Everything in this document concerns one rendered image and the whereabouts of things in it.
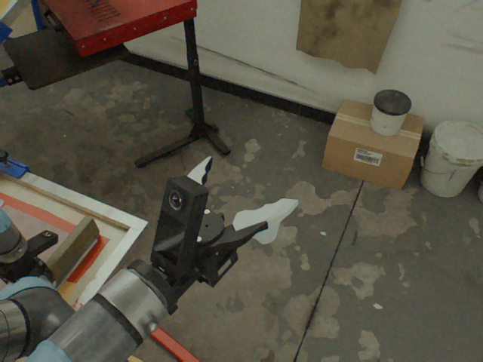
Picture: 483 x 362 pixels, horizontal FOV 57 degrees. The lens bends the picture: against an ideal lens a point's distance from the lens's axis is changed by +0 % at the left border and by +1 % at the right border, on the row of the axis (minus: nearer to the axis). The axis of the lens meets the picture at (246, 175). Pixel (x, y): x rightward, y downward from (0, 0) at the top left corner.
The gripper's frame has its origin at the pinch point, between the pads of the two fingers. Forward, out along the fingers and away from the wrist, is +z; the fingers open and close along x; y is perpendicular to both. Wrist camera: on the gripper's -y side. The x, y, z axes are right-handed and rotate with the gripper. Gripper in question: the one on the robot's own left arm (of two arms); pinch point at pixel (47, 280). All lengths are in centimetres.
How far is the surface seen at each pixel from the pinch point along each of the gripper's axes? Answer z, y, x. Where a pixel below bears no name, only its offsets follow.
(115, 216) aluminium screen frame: 1.6, -26.5, 3.1
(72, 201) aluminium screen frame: 1.6, -25.3, -12.7
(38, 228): 5.0, -14.1, -18.3
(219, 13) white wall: 39, -199, -52
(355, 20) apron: 18, -192, 35
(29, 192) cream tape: 5.0, -23.7, -31.0
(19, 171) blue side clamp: 0.4, -27.3, -35.9
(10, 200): 5.0, -18.4, -34.2
